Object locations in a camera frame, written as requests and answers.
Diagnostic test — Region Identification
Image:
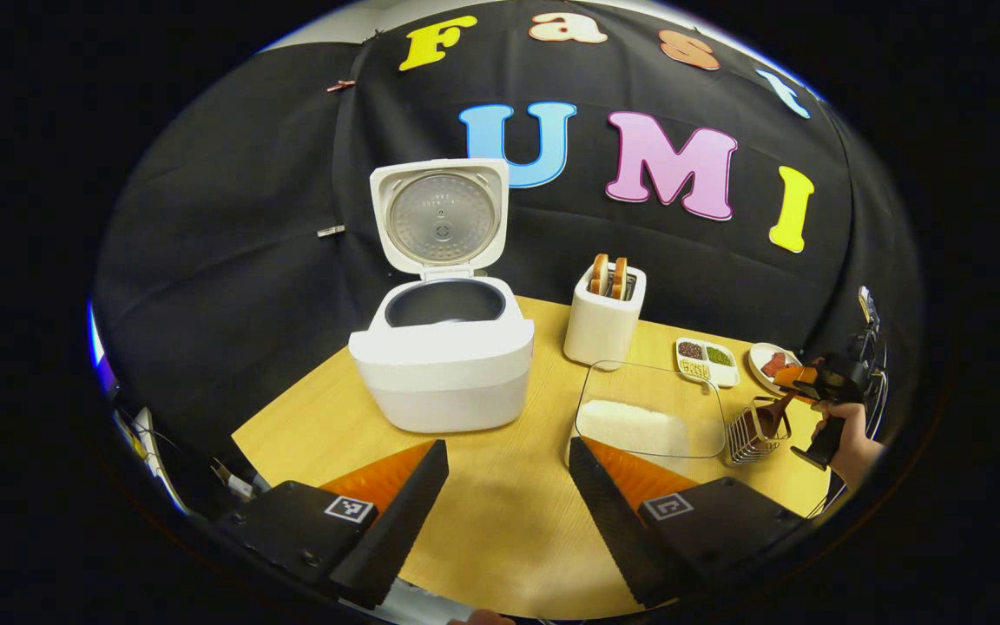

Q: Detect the metal wire chopstick holder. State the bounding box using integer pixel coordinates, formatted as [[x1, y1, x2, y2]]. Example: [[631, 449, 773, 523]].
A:
[[727, 397, 793, 465]]

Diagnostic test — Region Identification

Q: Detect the clear glass container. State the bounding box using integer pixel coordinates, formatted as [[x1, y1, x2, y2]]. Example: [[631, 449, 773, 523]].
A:
[[571, 360, 727, 461]]

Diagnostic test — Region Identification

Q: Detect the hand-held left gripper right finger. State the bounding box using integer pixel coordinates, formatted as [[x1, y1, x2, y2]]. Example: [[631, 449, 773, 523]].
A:
[[568, 436, 809, 609]]

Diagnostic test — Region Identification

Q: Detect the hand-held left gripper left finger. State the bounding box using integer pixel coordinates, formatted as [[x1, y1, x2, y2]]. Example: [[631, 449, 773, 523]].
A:
[[209, 438, 451, 610]]

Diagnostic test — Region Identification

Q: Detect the white divided grain dish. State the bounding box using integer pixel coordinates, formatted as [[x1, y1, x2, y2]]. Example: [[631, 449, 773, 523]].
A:
[[675, 337, 740, 388]]

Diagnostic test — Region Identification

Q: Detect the black backdrop cloth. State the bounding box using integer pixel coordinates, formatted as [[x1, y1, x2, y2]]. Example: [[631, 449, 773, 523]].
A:
[[92, 0, 926, 522]]

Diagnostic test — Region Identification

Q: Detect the white rice cooker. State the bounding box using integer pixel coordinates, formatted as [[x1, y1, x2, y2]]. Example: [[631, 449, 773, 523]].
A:
[[348, 158, 536, 434]]

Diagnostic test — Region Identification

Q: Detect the small white round plate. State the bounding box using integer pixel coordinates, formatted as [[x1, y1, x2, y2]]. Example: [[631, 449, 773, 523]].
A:
[[747, 342, 805, 396]]

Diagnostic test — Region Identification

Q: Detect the white toaster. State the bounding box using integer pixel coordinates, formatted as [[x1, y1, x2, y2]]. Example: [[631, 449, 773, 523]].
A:
[[563, 254, 648, 370]]

